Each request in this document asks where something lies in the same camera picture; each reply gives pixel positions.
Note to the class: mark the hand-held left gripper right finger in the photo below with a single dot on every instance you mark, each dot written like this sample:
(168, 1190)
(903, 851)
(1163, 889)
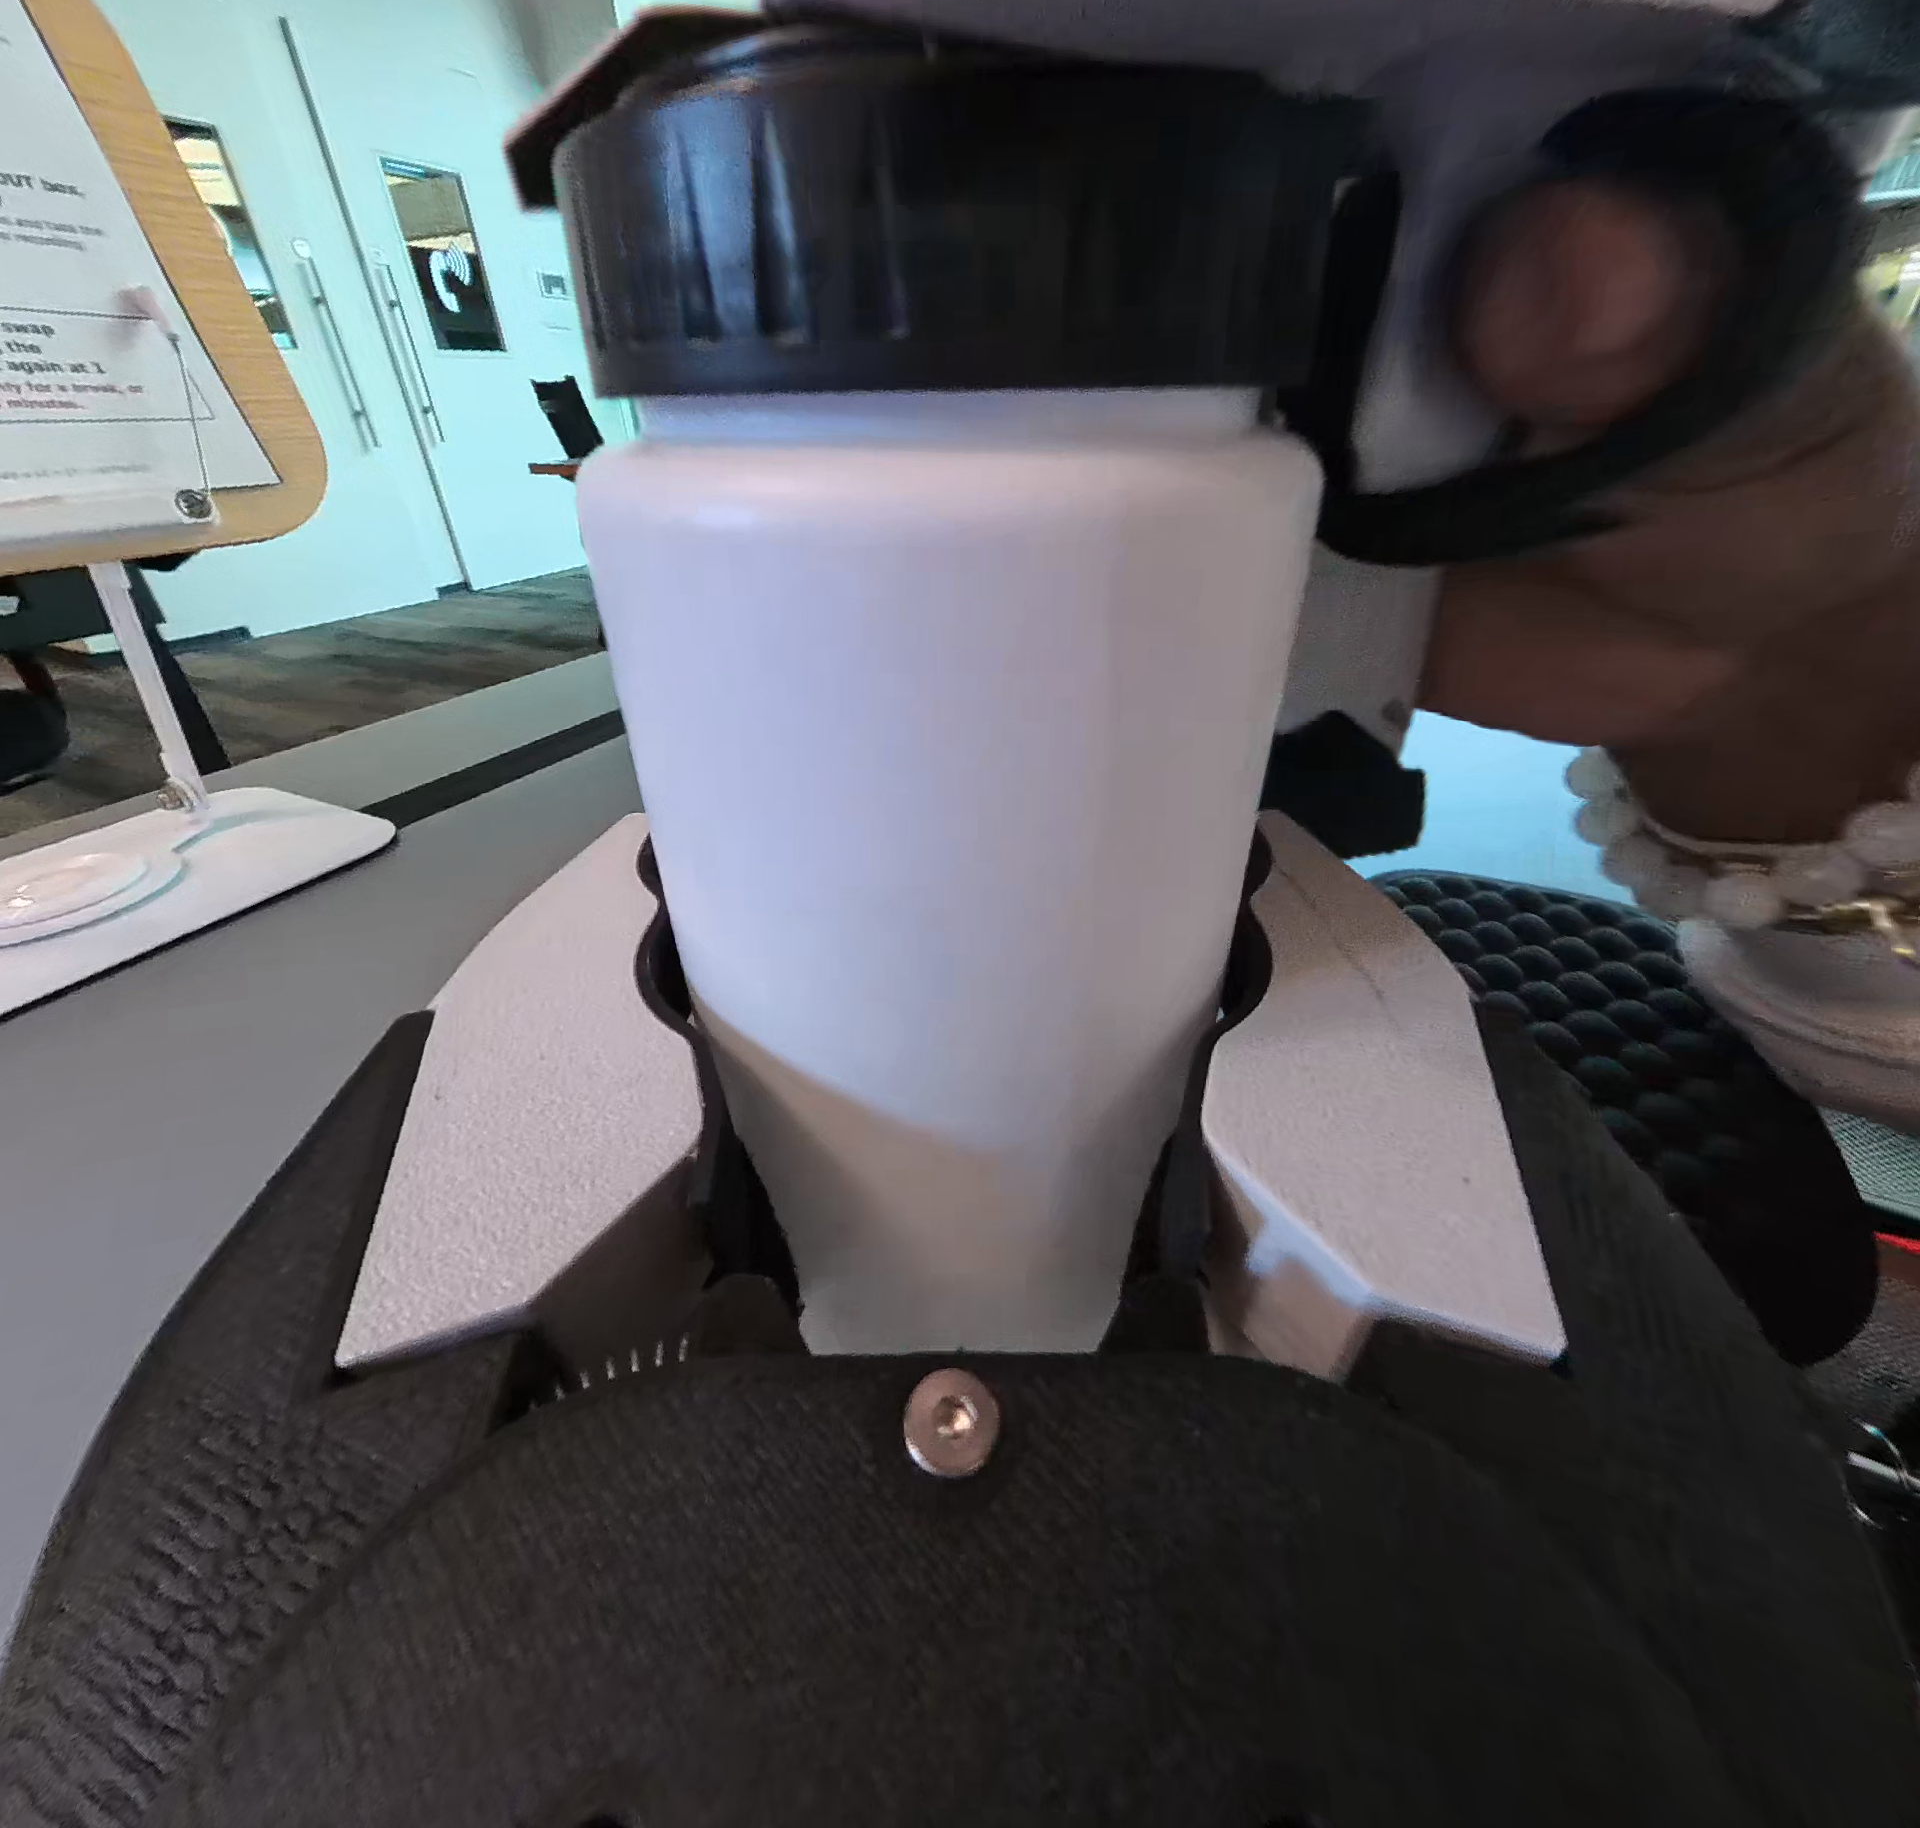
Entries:
(1351, 1108)

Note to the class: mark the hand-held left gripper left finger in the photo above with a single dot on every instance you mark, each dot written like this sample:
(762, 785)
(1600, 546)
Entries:
(510, 1108)

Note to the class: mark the black bottle lid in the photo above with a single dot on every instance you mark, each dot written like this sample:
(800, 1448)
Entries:
(931, 253)

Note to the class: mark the white plastic bottle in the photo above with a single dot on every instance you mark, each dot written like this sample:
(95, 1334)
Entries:
(945, 749)

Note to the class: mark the person's right forearm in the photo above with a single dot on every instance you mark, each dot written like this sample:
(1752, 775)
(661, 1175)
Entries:
(1830, 1018)

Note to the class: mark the white door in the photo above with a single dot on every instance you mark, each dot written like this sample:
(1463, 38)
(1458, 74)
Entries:
(473, 404)
(360, 509)

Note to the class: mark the wooden instruction board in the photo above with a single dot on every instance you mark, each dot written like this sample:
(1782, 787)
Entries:
(226, 358)

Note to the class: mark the printed instruction sheet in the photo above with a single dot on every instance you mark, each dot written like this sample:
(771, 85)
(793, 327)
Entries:
(75, 208)

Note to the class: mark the small wall sign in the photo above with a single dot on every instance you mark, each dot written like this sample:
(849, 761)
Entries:
(558, 299)

